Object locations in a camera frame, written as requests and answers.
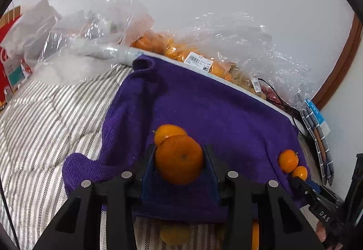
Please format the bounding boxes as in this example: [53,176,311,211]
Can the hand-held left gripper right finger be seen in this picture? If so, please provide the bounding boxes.
[202,144,325,250]

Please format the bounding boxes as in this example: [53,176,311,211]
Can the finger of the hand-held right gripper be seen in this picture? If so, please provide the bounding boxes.
[289,176,322,205]

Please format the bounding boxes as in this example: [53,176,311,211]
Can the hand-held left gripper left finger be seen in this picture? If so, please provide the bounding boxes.
[33,144,157,250]

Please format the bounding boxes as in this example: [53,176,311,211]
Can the large orange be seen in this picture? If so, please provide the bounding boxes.
[155,135,205,185]

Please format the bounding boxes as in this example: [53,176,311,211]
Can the person's right hand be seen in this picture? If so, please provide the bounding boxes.
[316,222,345,250]

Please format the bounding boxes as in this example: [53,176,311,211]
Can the tiny orange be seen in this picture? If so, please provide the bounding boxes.
[292,166,308,181]

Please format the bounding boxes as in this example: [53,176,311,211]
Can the small orange with leaf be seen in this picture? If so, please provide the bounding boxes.
[278,149,299,173]

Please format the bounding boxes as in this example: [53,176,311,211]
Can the black stand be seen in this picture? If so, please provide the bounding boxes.
[342,152,363,223]

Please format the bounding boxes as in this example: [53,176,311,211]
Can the medium orange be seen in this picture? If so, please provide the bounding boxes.
[153,124,188,146]

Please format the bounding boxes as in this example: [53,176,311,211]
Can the grey striped cloths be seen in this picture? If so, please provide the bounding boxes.
[296,97,335,187]

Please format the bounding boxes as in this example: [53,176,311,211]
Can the purple towel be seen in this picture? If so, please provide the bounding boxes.
[62,54,312,224]

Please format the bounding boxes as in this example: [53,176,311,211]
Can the pale orange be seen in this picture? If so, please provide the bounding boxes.
[159,225,191,245]

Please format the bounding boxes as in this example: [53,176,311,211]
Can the blue and white packet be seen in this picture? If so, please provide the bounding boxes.
[304,98,331,137]

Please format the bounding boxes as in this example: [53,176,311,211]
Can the bag of red dates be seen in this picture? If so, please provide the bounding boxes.
[259,84,285,106]

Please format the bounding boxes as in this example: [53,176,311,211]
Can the grey striped blanket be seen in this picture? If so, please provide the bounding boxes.
[0,64,227,250]

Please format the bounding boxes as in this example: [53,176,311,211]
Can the clear bag of oranges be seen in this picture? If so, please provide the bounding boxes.
[130,12,312,106]

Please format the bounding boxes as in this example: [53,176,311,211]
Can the clear empty plastic bag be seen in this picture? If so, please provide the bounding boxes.
[34,0,155,85]

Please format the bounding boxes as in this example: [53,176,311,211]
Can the red paper bag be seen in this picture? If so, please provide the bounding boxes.
[0,6,34,102]

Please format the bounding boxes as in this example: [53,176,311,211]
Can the white plastic bag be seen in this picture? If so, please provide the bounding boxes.
[0,0,62,65]

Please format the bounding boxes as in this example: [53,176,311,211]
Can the brown wooden door frame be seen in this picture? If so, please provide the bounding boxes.
[311,13,363,111]

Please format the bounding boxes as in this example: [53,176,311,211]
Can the thin black cable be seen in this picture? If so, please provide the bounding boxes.
[0,179,20,250]

